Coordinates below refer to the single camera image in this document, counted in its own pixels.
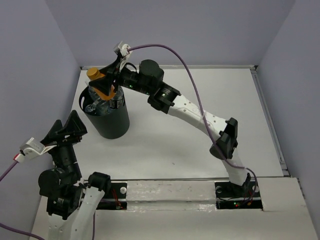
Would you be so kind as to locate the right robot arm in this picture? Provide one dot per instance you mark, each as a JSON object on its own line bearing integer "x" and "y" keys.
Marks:
{"x": 148, "y": 79}

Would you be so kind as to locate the clear unlabelled plastic bottle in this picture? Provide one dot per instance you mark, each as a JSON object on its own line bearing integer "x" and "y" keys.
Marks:
{"x": 99, "y": 107}

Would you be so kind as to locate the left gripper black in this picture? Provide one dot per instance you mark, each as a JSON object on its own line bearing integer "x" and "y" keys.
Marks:
{"x": 74, "y": 125}

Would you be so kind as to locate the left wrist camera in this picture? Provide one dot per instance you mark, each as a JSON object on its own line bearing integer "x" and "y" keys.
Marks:
{"x": 32, "y": 149}

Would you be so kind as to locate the white foam strip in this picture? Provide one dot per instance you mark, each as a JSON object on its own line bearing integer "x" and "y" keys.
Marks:
{"x": 171, "y": 195}

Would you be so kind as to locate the black cylindrical bin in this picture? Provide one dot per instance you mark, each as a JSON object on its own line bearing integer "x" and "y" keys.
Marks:
{"x": 110, "y": 126}

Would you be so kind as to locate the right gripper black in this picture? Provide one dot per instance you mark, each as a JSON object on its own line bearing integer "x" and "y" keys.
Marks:
{"x": 104, "y": 84}

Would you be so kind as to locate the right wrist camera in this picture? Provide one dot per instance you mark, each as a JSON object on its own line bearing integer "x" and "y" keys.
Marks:
{"x": 122, "y": 51}

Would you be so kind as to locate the clear bottle black cap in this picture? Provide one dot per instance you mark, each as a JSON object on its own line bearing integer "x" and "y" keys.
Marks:
{"x": 118, "y": 99}

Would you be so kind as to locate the aluminium table rail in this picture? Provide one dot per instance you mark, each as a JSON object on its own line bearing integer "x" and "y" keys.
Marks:
{"x": 250, "y": 67}

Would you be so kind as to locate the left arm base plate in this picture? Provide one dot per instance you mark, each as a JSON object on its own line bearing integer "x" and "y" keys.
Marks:
{"x": 116, "y": 198}

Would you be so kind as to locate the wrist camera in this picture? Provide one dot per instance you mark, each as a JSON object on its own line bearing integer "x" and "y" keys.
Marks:
{"x": 122, "y": 51}
{"x": 32, "y": 149}

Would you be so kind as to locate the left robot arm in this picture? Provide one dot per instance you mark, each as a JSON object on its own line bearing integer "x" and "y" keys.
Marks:
{"x": 71, "y": 204}

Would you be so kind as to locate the orange juice bottle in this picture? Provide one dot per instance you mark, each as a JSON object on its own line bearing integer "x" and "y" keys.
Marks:
{"x": 101, "y": 86}

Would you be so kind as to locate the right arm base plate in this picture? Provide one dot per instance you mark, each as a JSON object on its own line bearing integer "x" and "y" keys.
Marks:
{"x": 232, "y": 197}

